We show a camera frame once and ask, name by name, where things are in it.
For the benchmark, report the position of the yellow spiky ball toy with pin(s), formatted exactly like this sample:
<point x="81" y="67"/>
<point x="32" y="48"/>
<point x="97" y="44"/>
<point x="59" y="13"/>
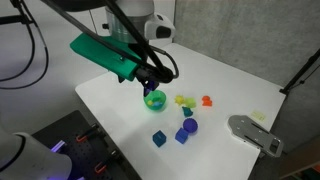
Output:
<point x="179" y="100"/>

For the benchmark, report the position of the blue turtle toy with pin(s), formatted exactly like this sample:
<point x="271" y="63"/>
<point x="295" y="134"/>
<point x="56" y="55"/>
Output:
<point x="157" y="104"/>

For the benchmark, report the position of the black horizontal bar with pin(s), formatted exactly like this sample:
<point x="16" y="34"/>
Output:
<point x="13" y="19"/>

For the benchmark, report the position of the orange toy figure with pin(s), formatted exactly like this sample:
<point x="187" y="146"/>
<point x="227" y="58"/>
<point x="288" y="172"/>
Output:
<point x="206" y="101"/>

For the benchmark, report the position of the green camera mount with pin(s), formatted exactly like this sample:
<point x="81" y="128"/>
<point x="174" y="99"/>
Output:
<point x="100" y="55"/>

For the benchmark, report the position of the black orange toggle clamp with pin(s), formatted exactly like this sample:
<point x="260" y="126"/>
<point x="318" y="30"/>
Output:
<point x="106" y="161"/>
<point x="87" y="133"/>

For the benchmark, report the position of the grey metal mounting plate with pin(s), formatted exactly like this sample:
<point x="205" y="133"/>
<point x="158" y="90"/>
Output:
<point x="253" y="133"/>

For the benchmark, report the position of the brown wooden furniture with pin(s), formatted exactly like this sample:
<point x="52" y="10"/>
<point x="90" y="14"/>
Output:
<point x="300" y="160"/>

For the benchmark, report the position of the green plastic bowl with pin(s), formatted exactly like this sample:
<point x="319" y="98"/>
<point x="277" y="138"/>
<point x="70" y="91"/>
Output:
<point x="160" y="98"/>

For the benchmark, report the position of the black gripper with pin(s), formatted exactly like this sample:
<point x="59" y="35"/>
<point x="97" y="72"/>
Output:
<point x="155" y="75"/>

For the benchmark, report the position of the dark blue small block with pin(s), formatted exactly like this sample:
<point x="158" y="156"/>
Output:
<point x="187" y="112"/>

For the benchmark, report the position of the purple lit strip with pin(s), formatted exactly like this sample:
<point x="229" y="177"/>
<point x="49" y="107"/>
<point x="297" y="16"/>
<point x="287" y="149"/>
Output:
<point x="58" y="146"/>

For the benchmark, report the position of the royal blue toy cube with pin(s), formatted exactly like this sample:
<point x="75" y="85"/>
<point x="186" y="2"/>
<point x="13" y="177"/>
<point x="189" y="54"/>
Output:
<point x="181" y="136"/>

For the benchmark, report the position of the black tripod leg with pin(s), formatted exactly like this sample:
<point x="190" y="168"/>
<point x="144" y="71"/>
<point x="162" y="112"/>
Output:
<point x="300" y="73"/>

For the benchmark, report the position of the cerulean blue toy cube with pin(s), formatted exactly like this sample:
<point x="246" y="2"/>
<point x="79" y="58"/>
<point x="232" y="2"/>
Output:
<point x="159" y="138"/>

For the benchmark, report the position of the lime green toy cube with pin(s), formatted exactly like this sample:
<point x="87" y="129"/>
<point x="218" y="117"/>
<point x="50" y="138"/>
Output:
<point x="191" y="102"/>

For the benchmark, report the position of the small pale yellow piece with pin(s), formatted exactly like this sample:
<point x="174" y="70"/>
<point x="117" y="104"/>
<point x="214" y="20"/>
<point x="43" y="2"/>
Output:
<point x="258" y="115"/>

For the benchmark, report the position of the black perforated breadboard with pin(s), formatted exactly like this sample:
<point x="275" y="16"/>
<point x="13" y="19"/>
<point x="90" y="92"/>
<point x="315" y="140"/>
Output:
<point x="83" y="156"/>

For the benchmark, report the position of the purple bumpy ball toy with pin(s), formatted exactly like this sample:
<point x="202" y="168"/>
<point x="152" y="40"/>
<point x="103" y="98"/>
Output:
<point x="190" y="125"/>

